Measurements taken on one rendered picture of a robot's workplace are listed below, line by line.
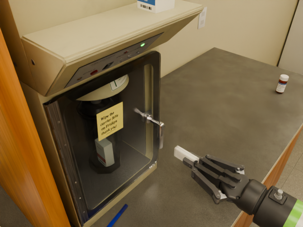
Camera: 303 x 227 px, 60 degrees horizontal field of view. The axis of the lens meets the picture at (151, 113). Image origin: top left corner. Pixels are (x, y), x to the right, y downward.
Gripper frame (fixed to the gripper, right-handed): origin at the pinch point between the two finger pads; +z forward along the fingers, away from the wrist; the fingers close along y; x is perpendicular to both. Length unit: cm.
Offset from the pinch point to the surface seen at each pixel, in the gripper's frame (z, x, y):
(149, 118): 12.7, -6.3, 0.1
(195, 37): 58, 8, -90
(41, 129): 18.1, -16.1, 26.8
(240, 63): 30, 20, -99
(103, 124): 13.2, -13.3, 15.3
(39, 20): 14.4, -37.9, 23.2
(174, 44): 58, 7, -69
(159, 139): 8.6, -1.3, 0.8
